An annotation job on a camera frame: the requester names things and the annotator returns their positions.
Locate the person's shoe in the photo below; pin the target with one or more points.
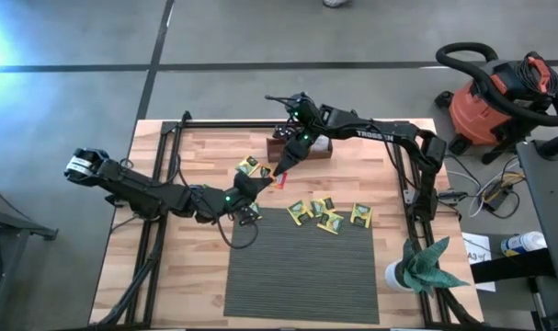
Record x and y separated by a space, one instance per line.
337 3

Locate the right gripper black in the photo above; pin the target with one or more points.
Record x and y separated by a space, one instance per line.
308 138

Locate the grey desk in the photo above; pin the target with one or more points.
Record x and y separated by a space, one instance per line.
550 193

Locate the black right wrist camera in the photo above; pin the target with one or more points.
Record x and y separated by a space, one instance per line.
282 132

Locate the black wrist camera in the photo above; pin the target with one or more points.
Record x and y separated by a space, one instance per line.
247 216
282 132

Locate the black metal stand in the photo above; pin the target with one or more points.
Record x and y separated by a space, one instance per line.
26 228

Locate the white blue spray can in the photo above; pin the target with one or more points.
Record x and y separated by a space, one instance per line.
524 243

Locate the white plant pot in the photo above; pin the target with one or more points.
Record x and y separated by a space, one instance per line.
393 276

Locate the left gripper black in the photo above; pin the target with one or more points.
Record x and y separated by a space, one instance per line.
216 204

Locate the teal artificial plant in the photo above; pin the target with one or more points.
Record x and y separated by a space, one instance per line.
425 269

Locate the orange shop vacuum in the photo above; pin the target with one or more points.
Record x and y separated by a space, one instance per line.
464 46
476 115

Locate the mango magic tea bag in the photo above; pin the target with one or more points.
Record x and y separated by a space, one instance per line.
281 183

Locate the white orange Tazo tea bag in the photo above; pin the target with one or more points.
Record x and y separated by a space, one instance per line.
323 143

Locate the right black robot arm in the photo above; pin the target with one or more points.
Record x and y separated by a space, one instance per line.
379 133

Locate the black desk foot bar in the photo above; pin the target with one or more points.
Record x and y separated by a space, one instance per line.
513 266

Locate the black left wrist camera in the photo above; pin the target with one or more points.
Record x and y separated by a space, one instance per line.
247 216

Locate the grey woven placemat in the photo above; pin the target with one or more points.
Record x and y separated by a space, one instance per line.
301 276

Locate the wooden tea organizer box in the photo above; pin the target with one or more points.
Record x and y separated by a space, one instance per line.
276 151

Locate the white printed paper sheet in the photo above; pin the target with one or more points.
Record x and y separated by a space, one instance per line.
478 243

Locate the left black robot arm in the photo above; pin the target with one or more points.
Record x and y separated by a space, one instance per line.
136 188

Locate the black power box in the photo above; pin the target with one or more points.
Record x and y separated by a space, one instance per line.
497 198

